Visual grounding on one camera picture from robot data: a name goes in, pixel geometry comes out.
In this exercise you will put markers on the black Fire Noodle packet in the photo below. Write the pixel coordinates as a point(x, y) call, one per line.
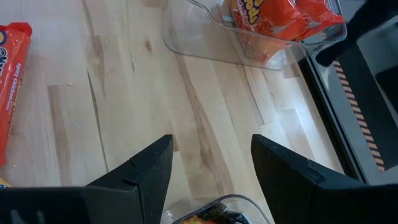
point(224, 216)

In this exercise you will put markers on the red Saucy Noods packet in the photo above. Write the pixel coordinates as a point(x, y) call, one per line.
point(267, 18)
point(12, 93)
point(320, 15)

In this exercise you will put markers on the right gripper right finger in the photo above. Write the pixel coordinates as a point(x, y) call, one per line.
point(286, 186)

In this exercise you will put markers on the black hazard-striped floor mat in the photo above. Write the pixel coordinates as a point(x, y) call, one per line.
point(363, 124)

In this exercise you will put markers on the clear plastic bin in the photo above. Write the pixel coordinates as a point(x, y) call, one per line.
point(199, 37)
point(174, 214)

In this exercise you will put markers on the yellow chicken ramen packet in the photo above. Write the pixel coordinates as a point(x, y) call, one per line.
point(3, 183)

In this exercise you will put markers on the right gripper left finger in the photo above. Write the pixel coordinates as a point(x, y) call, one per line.
point(146, 186)

